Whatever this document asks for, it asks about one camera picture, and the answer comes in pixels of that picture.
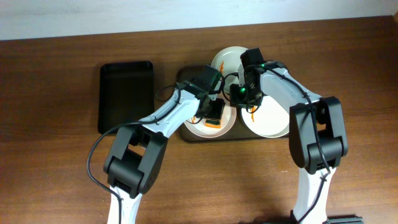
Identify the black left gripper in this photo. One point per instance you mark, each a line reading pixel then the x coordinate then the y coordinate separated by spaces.
pixel 214 111

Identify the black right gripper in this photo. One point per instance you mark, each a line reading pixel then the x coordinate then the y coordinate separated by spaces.
pixel 245 101

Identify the green and orange sponge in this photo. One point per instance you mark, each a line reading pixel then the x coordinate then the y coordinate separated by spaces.
pixel 213 123

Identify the pinkish white plate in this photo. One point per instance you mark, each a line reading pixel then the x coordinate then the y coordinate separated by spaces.
pixel 198 128

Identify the white plate with stain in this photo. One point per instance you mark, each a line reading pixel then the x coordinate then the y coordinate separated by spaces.
pixel 228 61

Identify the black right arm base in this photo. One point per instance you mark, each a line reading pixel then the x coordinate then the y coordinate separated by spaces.
pixel 339 220

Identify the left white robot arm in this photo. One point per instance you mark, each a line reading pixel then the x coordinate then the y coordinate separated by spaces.
pixel 135 158

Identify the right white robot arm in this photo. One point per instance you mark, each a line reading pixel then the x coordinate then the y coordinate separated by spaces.
pixel 317 135

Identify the large brown tray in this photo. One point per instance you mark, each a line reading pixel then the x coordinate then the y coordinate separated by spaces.
pixel 239 131

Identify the small black tray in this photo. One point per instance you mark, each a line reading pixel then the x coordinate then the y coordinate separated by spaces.
pixel 126 93

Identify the white plate right side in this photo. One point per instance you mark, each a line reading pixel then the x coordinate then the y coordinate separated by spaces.
pixel 269 121

